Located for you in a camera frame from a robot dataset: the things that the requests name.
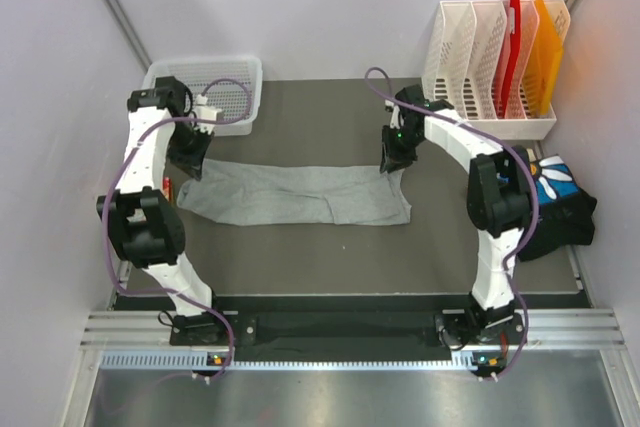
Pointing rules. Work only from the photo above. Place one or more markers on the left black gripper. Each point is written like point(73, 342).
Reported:
point(192, 163)

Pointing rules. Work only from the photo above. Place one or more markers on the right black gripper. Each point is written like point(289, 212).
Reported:
point(391, 159)

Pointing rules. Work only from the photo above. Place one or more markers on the grey t-shirt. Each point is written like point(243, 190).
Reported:
point(257, 195)

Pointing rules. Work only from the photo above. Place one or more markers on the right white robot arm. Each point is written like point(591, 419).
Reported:
point(498, 203)

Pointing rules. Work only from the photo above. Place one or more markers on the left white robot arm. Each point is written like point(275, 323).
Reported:
point(167, 125)

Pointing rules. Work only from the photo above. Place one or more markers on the red illustrated book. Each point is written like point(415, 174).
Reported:
point(168, 190)

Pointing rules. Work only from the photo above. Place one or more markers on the white file organizer rack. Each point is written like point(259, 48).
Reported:
point(466, 59)

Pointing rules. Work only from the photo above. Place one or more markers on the red plastic folder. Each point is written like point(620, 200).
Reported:
point(515, 32)

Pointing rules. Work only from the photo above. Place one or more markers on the black daisy print t-shirt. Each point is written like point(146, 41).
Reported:
point(565, 210)

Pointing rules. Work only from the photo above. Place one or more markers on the orange plastic folder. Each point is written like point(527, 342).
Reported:
point(543, 64)

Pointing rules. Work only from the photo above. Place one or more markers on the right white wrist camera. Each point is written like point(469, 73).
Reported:
point(395, 120)

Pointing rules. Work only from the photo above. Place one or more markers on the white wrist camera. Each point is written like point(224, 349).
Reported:
point(206, 116)
point(395, 120)

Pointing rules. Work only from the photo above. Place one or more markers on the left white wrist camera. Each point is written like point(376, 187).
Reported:
point(206, 116)

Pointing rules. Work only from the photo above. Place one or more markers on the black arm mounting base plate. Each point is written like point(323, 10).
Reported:
point(333, 335)

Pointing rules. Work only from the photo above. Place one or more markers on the white slotted cable duct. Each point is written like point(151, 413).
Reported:
point(209, 362)

